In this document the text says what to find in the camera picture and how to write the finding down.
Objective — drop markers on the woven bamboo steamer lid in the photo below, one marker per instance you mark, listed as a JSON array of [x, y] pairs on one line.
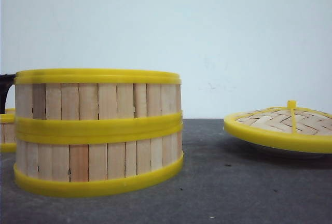
[[289, 128]]

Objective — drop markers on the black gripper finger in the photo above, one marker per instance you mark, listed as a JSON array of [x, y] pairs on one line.
[[6, 81]]

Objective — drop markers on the bamboo steamer basket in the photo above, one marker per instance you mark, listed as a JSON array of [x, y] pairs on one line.
[[91, 106], [93, 182], [8, 141]]

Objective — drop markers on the white plate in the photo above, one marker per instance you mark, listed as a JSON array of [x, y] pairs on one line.
[[289, 154]]

